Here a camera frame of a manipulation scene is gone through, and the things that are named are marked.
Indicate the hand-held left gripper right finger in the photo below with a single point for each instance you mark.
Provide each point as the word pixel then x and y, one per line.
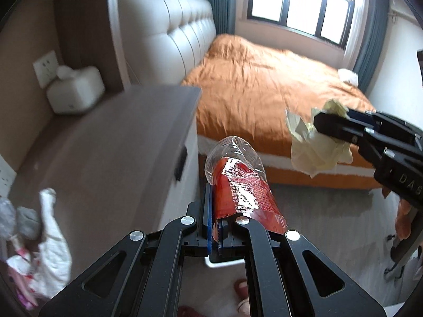
pixel 220 237

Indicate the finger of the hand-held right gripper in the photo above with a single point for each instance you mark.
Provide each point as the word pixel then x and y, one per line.
pixel 358 115
pixel 333 125

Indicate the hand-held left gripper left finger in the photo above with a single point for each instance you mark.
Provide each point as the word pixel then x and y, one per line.
pixel 208 219

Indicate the pale yellow paper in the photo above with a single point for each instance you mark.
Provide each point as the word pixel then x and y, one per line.
pixel 319 152

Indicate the red snack packet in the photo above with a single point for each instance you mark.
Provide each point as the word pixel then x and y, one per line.
pixel 244 188

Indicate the person's right hand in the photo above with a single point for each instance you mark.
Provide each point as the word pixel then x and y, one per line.
pixel 403 221

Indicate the white crumpled tissue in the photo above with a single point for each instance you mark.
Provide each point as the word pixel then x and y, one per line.
pixel 348 76

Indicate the pink slipper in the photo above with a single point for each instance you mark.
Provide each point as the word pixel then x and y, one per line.
pixel 242 289

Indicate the grey blue curtain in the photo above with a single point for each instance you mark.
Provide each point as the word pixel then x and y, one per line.
pixel 218 3
pixel 371 39

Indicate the red slipper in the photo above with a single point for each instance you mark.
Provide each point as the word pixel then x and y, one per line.
pixel 191 312

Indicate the orange blanket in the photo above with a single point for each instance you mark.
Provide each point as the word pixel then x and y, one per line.
pixel 264 82

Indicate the black framed window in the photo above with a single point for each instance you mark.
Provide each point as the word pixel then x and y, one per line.
pixel 297 3

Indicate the white plastic bag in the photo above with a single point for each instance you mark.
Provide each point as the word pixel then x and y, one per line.
pixel 54 251

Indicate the white tissue box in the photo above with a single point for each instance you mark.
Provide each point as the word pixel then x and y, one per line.
pixel 76 89

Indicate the pink printed packet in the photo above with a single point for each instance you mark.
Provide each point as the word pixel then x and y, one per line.
pixel 21 270

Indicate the beige padded headboard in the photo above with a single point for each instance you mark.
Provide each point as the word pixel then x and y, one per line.
pixel 165 23

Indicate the white wall socket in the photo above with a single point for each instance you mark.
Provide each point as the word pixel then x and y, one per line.
pixel 5 176
pixel 45 67

